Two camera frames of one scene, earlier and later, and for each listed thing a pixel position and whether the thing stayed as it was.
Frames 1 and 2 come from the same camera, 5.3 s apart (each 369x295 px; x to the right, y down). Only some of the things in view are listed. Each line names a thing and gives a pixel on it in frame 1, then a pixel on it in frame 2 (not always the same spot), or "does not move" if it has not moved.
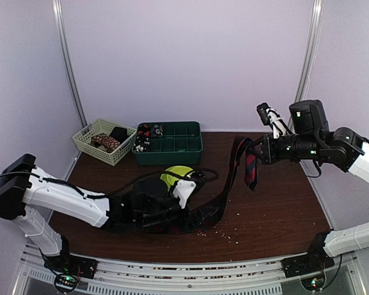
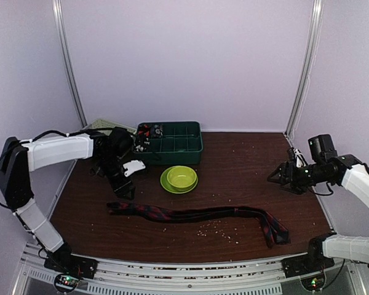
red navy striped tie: [207, 217] -> [273, 233]
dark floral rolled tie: [156, 131] does not move
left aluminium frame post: [58, 10] does not move
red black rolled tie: [144, 130] does not move
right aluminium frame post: [305, 78] does not move
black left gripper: [184, 219] -> [120, 188]
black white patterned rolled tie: [141, 144] does not move
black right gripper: [267, 156] -> [285, 168]
